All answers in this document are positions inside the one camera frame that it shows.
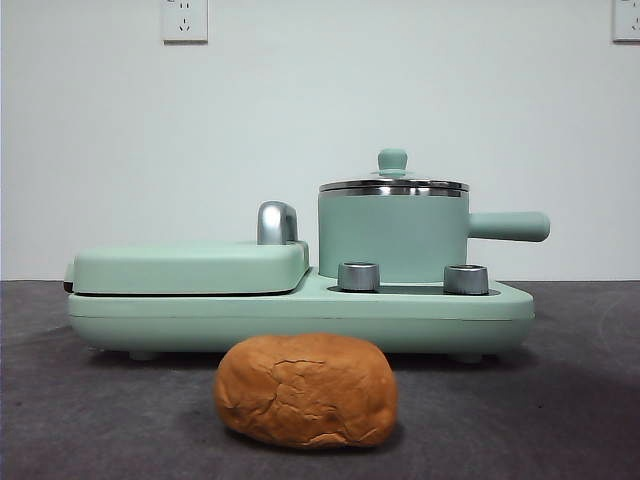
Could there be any glass pot lid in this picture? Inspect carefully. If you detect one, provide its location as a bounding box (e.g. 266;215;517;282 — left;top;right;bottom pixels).
319;147;470;194

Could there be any brown potato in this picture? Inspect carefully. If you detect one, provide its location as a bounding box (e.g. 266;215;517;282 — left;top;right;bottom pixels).
213;332;399;449

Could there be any silver control knob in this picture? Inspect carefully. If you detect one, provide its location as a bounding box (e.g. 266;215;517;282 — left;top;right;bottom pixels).
443;263;489;295
337;260;381;292

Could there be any green breakfast machine base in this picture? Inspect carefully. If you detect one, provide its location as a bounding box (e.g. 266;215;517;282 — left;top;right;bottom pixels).
67;267;536;363

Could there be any green pot with side handle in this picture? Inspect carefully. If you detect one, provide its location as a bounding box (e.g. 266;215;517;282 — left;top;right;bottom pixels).
317;185;552;284

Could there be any green griddle lid, silver handle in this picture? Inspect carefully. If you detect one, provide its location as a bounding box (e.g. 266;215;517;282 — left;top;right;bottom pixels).
62;200;311;299

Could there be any white wall socket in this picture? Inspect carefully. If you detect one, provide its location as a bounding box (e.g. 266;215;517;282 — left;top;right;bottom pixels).
612;0;640;43
160;0;209;44

